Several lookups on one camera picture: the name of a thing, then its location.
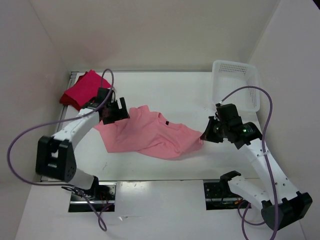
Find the white plastic basket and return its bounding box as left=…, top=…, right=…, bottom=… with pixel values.
left=211, top=60, right=260, bottom=113

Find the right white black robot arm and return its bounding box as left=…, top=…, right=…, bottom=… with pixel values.
left=200, top=103, right=313, bottom=230

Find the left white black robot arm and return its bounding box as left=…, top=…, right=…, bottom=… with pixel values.
left=35, top=87, right=130, bottom=200

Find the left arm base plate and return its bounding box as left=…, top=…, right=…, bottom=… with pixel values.
left=68, top=181, right=117, bottom=213

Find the light pink t shirt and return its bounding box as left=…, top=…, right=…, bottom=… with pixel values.
left=94, top=105, right=204, bottom=160

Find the dark red t shirt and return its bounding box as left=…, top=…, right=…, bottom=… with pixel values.
left=59, top=72, right=81, bottom=111

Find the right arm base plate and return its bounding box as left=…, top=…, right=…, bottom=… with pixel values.
left=203, top=180, right=243, bottom=211

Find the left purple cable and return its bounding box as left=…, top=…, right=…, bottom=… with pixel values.
left=6, top=68, right=116, bottom=231

